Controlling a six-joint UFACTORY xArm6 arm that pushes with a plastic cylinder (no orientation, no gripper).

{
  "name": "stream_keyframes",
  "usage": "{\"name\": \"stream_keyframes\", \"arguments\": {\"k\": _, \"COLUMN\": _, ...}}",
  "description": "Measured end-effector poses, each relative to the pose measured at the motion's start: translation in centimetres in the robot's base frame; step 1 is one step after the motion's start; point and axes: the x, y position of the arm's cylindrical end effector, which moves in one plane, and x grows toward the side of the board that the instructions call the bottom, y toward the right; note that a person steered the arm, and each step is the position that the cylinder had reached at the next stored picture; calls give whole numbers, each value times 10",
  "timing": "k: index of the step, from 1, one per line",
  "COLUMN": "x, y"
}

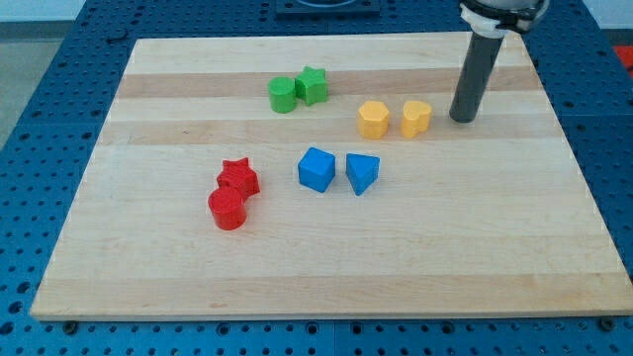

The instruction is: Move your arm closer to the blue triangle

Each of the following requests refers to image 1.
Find blue triangle block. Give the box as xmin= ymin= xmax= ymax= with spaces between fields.
xmin=345 ymin=153 xmax=380 ymax=196

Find blue cube block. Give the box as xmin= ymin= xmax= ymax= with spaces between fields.
xmin=298 ymin=147 xmax=335 ymax=193

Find wooden board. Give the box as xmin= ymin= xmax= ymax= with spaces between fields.
xmin=31 ymin=32 xmax=632 ymax=321

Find red star block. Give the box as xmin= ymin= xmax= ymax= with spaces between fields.
xmin=217 ymin=157 xmax=260 ymax=201

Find yellow pentagon block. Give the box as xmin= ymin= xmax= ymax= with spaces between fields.
xmin=357 ymin=101 xmax=391 ymax=139

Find red cylinder block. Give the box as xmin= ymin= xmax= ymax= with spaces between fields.
xmin=208 ymin=187 xmax=246 ymax=230

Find green star block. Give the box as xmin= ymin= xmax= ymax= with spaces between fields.
xmin=295 ymin=66 xmax=328 ymax=106

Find green cylinder block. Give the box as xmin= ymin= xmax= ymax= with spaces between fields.
xmin=267 ymin=76 xmax=297 ymax=114

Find yellow heart block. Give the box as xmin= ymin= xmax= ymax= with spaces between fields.
xmin=401 ymin=101 xmax=433 ymax=138

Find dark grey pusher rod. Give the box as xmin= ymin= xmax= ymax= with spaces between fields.
xmin=449 ymin=33 xmax=503 ymax=124

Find red object at right edge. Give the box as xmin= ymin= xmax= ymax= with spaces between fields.
xmin=613 ymin=45 xmax=633 ymax=76

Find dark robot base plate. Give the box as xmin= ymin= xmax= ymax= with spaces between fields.
xmin=272 ymin=0 xmax=381 ymax=18

